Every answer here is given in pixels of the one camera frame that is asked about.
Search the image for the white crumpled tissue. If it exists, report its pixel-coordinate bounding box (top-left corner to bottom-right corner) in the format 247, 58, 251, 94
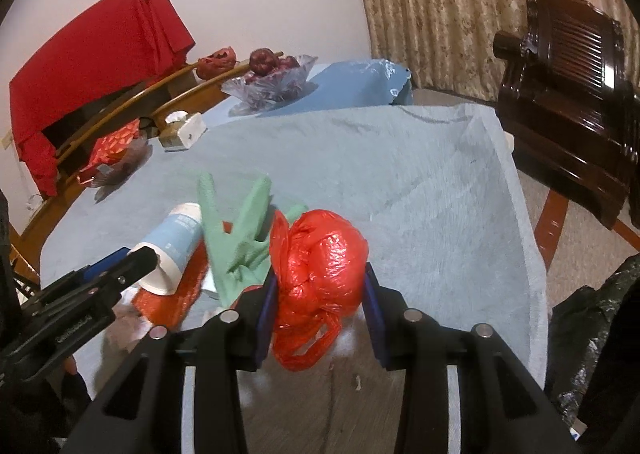
102, 284, 151, 350

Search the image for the grey tablecloth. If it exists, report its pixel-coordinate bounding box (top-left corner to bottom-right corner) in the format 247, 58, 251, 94
40, 104, 551, 454

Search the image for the green glove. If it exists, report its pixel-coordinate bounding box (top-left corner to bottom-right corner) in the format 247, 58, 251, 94
196, 173, 308, 307

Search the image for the red plastic bag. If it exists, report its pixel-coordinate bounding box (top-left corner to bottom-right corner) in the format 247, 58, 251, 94
269, 209, 371, 374

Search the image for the glass fruit bowl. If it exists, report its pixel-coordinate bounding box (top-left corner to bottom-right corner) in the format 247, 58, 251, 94
221, 54, 318, 107

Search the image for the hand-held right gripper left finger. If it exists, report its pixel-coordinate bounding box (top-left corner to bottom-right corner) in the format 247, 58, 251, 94
65, 269, 281, 454

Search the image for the trash bin with black bag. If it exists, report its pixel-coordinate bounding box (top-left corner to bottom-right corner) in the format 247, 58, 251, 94
545, 254, 640, 440

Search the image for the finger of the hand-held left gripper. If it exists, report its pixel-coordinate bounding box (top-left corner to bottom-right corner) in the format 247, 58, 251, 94
80, 247, 132, 282
37, 244, 161, 307

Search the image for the beige floral curtain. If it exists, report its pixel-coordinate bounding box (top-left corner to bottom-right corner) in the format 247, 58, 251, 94
348, 0, 640, 104

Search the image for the red crumpled bag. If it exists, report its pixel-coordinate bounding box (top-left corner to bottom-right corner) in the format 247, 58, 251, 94
196, 46, 237, 80

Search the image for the white paper cup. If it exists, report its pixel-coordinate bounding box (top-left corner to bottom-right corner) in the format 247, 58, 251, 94
127, 203, 203, 295

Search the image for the red patterned packet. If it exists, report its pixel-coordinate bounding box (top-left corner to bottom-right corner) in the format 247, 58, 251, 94
77, 120, 141, 185

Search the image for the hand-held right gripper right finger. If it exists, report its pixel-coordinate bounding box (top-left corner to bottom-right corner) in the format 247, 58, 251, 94
362, 264, 583, 454

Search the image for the black television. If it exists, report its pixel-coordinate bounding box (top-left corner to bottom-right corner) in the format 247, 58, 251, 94
42, 98, 106, 149

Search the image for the red cloth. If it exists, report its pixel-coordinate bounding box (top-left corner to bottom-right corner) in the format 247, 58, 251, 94
9, 0, 197, 198

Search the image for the tissue box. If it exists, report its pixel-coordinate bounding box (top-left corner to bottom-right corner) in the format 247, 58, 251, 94
159, 111, 207, 152

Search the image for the dark wooden armchair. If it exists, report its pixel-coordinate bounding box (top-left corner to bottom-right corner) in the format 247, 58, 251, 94
492, 0, 640, 229

